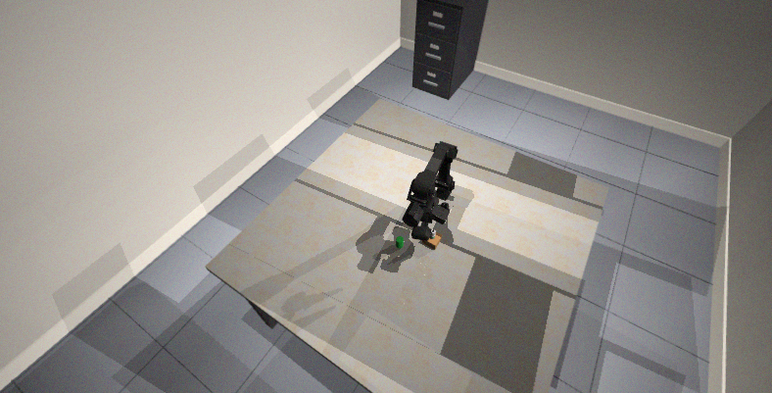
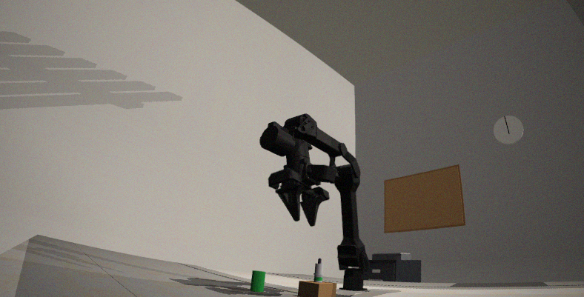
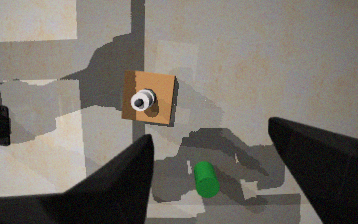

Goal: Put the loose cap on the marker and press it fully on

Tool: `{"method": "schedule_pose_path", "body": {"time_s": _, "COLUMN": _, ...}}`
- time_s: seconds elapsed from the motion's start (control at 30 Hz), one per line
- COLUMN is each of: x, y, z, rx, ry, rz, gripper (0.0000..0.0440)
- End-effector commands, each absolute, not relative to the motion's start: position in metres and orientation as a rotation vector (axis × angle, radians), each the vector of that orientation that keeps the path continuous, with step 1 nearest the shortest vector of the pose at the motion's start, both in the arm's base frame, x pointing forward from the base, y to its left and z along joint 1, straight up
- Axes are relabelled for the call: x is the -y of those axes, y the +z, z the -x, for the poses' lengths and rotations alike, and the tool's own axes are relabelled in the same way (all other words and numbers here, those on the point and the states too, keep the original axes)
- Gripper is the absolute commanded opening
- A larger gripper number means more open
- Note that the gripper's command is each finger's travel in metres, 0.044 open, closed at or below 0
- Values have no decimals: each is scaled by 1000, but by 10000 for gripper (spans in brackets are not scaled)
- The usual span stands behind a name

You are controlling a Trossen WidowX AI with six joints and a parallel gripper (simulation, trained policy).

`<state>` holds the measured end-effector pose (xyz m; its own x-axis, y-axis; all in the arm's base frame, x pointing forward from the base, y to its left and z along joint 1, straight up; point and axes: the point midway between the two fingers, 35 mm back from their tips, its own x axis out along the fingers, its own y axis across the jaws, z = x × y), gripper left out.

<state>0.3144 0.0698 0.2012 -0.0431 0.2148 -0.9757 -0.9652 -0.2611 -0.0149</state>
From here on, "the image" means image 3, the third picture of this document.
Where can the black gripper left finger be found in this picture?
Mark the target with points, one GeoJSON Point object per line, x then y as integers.
{"type": "Point", "coordinates": [117, 193]}

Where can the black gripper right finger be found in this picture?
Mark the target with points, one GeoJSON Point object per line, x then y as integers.
{"type": "Point", "coordinates": [325, 166]}

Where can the green cylinder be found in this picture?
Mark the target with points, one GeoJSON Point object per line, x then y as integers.
{"type": "Point", "coordinates": [205, 179]}

